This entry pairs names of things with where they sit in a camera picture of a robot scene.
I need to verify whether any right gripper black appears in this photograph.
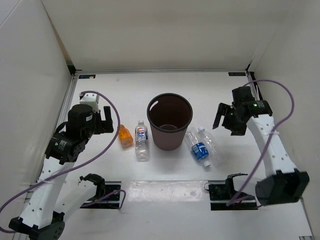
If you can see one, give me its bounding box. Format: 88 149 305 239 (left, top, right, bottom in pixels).
213 103 248 137

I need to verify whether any orange juice bottle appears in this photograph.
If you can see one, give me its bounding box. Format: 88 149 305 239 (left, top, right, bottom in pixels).
118 124 133 148

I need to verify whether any clear unlabeled plastic bottle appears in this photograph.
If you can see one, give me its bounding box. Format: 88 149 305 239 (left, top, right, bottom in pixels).
197 126 223 168

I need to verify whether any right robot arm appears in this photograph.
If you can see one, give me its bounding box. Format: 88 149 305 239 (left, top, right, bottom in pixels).
212 86 310 206

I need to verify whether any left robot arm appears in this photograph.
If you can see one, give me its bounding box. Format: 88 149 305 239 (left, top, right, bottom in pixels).
8 103 114 240

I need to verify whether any brown plastic bin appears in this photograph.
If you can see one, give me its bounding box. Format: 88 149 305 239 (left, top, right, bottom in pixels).
146 93 193 151

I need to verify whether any right blue corner sticker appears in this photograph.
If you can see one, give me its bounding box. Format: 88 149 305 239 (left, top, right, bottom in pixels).
228 72 247 77

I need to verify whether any blue corner sticker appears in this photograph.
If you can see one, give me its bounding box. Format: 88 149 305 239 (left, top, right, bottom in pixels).
228 72 247 77
78 74 96 79

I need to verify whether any clear bottle orange blue label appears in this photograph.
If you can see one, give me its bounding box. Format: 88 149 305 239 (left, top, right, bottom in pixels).
135 120 149 162

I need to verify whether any left blue corner sticker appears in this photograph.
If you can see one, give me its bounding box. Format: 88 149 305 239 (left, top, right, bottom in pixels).
78 74 96 79

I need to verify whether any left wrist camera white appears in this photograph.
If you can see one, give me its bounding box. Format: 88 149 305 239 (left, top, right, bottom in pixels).
79 93 100 113

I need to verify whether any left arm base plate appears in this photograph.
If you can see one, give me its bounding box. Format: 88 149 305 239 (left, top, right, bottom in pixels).
80 181 124 210

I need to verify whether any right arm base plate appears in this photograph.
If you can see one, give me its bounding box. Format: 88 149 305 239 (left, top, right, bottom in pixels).
203 181 258 211

